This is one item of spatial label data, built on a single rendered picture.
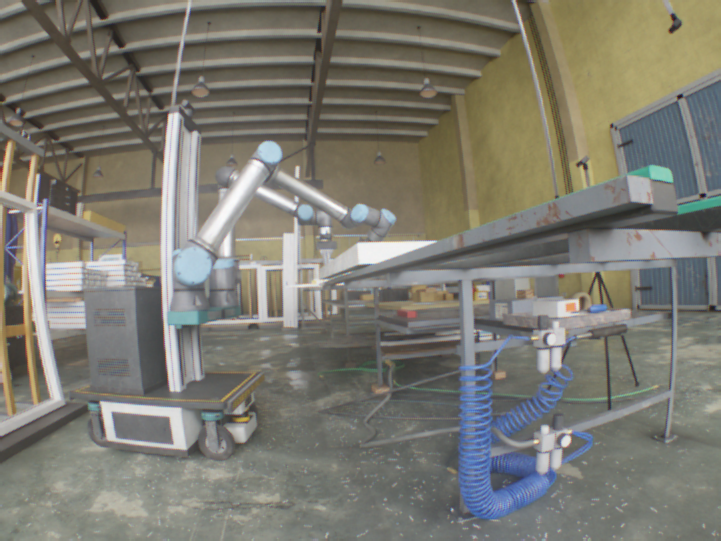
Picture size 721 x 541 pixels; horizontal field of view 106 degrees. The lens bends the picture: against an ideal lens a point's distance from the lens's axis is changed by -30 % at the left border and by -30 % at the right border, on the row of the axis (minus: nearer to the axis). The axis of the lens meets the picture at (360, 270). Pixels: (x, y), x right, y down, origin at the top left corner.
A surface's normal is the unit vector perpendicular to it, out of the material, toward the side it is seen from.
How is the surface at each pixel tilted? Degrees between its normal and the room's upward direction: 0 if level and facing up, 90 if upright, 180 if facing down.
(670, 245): 90
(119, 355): 90
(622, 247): 90
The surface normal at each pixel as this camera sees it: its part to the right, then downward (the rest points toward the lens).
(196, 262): 0.46, 0.00
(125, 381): 0.02, -0.05
